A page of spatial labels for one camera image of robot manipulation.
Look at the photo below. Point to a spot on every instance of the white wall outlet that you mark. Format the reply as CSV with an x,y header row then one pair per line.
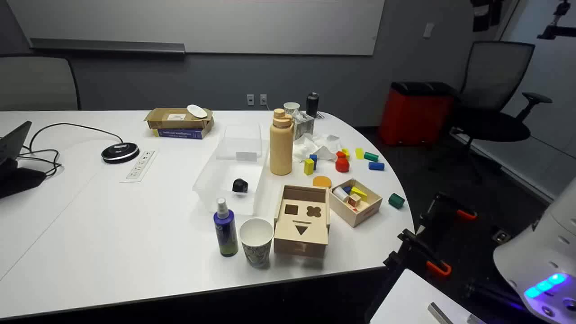
x,y
264,99
251,99

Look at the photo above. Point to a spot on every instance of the small yellow block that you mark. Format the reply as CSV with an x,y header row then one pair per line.
x,y
359,192

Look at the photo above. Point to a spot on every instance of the tan plastic bottle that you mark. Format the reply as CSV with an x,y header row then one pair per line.
x,y
282,144

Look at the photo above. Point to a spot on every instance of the green rounded block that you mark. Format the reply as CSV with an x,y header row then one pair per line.
x,y
397,200

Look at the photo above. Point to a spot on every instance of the blue cube block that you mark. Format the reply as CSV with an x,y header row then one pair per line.
x,y
314,158

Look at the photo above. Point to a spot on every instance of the white cylinder block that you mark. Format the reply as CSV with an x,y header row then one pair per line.
x,y
341,192

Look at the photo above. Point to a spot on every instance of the silver tissue box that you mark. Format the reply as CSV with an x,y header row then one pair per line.
x,y
304,124

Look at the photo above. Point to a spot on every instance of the black orange clamp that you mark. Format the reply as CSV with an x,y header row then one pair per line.
x,y
421,254
448,207

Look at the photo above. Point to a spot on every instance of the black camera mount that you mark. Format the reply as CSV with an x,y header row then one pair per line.
x,y
559,29

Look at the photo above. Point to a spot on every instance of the brown cardboard box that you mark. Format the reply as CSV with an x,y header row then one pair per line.
x,y
174,117

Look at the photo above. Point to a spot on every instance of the small wooden tray box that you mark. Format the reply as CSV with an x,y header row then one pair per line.
x,y
363,214

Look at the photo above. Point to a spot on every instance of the yellow L-shaped block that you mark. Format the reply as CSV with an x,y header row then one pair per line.
x,y
347,151

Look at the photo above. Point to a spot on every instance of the white power strip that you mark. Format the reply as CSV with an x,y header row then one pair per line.
x,y
138,165

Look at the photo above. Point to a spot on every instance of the wooden shape sorter box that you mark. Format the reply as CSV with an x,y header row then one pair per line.
x,y
302,230

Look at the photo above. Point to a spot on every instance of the red trash bin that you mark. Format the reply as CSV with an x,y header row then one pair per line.
x,y
415,117

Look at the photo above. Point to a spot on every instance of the green long block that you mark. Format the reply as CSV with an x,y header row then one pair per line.
x,y
372,156

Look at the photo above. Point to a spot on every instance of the red angular block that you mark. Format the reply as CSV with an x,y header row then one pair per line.
x,y
341,153

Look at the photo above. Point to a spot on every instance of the whiteboard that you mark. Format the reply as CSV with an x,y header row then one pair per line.
x,y
210,20

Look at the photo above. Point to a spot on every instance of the white light switch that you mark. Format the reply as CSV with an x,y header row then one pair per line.
x,y
428,29

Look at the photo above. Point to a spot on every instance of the black office chair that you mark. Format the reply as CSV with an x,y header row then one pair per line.
x,y
496,77

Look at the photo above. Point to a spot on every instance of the white paper sheet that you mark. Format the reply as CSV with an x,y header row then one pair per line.
x,y
403,302

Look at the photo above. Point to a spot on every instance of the dark wall hanging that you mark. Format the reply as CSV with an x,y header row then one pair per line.
x,y
487,14

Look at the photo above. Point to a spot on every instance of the clear plastic bin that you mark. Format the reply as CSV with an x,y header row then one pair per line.
x,y
219,182

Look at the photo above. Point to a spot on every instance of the white wipe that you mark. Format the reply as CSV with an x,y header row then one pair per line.
x,y
307,144

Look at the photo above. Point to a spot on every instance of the black laptop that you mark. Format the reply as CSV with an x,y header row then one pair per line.
x,y
19,180

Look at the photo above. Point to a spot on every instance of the red cylinder block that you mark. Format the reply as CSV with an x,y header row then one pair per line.
x,y
343,164

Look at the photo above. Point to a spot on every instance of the orange disc block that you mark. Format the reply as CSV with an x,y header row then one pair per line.
x,y
323,182

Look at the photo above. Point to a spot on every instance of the white round tape dispenser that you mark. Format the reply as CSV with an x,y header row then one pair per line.
x,y
197,110

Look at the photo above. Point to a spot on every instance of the blue cylinder block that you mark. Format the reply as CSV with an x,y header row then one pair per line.
x,y
377,165

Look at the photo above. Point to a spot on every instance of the patterned paper cup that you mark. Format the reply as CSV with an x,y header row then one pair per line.
x,y
257,245

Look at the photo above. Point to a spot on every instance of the black round puck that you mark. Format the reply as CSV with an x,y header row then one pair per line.
x,y
120,151

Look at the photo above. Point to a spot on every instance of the blue book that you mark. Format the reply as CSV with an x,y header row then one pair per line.
x,y
181,133

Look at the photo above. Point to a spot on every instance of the beige chair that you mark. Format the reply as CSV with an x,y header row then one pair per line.
x,y
37,83

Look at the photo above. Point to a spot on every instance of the black cup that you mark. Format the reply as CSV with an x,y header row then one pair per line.
x,y
313,104

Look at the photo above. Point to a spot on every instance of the purple spray bottle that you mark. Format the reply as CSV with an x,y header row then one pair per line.
x,y
226,234

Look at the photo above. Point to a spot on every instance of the small dark object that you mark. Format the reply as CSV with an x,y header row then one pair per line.
x,y
241,185

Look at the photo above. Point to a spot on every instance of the yellow rectangular block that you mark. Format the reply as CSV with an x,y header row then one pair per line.
x,y
359,153

